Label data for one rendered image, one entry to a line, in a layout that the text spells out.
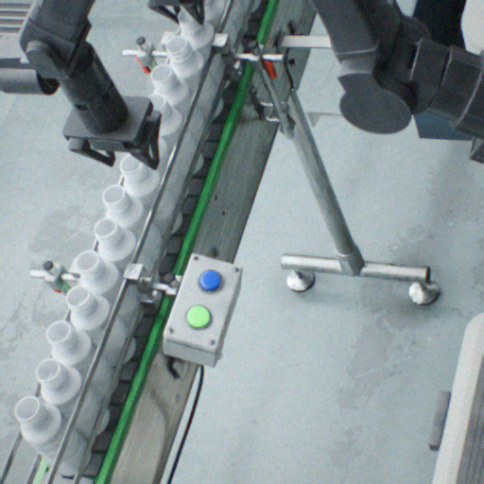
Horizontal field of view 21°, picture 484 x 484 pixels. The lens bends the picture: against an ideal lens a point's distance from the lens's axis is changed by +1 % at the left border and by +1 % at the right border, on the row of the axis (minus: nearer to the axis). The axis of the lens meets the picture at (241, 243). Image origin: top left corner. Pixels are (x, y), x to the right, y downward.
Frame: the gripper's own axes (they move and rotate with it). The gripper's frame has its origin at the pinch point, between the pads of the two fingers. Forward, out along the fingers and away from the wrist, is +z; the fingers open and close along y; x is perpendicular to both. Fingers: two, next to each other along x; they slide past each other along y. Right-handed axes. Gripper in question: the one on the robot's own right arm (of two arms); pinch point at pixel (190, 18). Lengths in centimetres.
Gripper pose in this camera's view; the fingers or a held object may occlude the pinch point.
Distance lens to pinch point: 213.3
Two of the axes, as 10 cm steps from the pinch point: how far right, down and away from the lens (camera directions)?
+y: -9.2, -0.8, 4.0
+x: -2.7, 8.4, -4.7
